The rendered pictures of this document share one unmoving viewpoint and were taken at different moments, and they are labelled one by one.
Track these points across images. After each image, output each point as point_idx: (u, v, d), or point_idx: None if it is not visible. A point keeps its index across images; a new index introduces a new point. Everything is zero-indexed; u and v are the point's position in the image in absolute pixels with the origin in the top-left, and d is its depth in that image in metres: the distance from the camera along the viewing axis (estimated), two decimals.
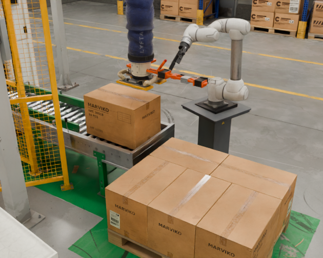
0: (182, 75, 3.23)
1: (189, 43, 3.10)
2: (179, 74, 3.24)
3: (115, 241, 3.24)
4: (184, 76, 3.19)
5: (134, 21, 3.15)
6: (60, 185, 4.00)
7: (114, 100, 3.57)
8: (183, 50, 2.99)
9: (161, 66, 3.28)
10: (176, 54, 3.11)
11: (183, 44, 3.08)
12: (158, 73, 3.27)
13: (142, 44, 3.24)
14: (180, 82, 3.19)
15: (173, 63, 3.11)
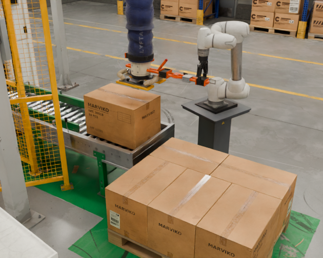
0: (185, 73, 3.28)
1: (203, 54, 3.02)
2: (181, 73, 3.28)
3: (115, 241, 3.24)
4: (185, 75, 3.23)
5: (134, 21, 3.15)
6: (60, 185, 4.00)
7: (114, 100, 3.57)
8: (197, 72, 3.07)
9: (162, 66, 3.30)
10: None
11: (199, 59, 3.06)
12: (159, 72, 3.29)
13: (142, 44, 3.25)
14: (182, 81, 3.22)
15: (204, 74, 3.17)
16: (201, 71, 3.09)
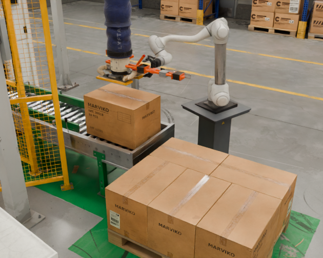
0: (162, 69, 3.38)
1: None
2: (158, 68, 3.38)
3: (115, 241, 3.24)
4: (162, 70, 3.33)
5: (111, 18, 3.26)
6: (60, 185, 4.00)
7: (114, 100, 3.57)
8: (150, 75, 3.53)
9: (140, 61, 3.41)
10: (153, 62, 3.48)
11: (157, 67, 3.56)
12: (137, 68, 3.40)
13: (120, 40, 3.35)
14: (159, 76, 3.33)
15: (147, 60, 3.43)
16: None
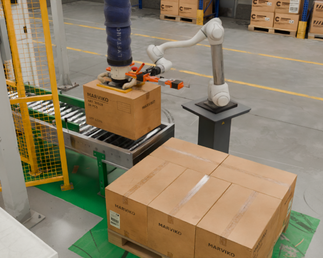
0: (161, 77, 3.41)
1: None
2: (157, 77, 3.40)
3: (115, 241, 3.24)
4: (161, 79, 3.36)
5: (111, 18, 3.26)
6: (60, 185, 4.00)
7: (114, 89, 3.52)
8: None
9: (140, 69, 3.43)
10: (152, 71, 3.51)
11: (157, 74, 3.59)
12: (137, 76, 3.42)
13: (120, 48, 3.38)
14: (158, 84, 3.35)
15: (145, 73, 3.46)
16: None
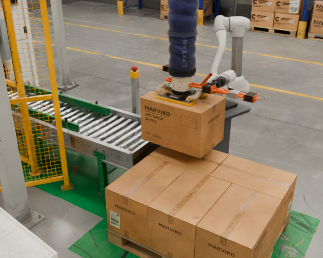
0: (230, 89, 3.08)
1: None
2: (226, 88, 3.08)
3: (115, 241, 3.24)
4: (231, 90, 3.03)
5: (177, 27, 2.95)
6: (60, 185, 4.00)
7: None
8: (215, 92, 3.20)
9: (206, 81, 3.11)
10: (218, 82, 3.19)
11: (222, 86, 3.26)
12: (203, 88, 3.10)
13: (185, 58, 3.07)
14: (228, 97, 3.02)
15: (212, 85, 3.14)
16: None
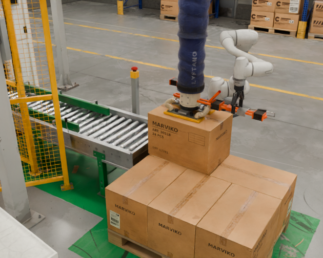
0: (238, 107, 3.09)
1: (239, 84, 2.94)
2: None
3: (115, 241, 3.24)
4: (240, 108, 3.06)
5: (188, 28, 2.91)
6: (60, 185, 4.00)
7: (184, 119, 3.22)
8: (232, 101, 2.97)
9: (215, 98, 3.13)
10: None
11: (235, 88, 2.98)
12: (212, 105, 3.12)
13: (195, 74, 3.08)
14: (237, 114, 3.05)
15: (241, 101, 3.10)
16: (236, 101, 2.99)
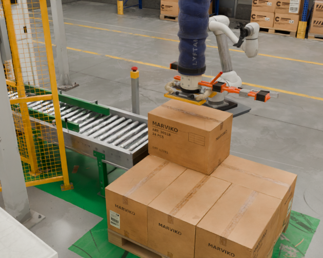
0: (240, 88, 3.02)
1: None
2: (237, 87, 3.03)
3: (115, 241, 3.24)
4: (243, 89, 2.98)
5: (188, 28, 2.90)
6: (60, 185, 4.00)
7: (184, 119, 3.22)
8: (240, 45, 3.19)
9: (216, 79, 3.06)
10: (244, 29, 3.15)
11: (246, 36, 3.22)
12: (213, 86, 3.05)
13: (196, 55, 3.01)
14: (239, 95, 2.97)
15: None
16: (238, 40, 3.18)
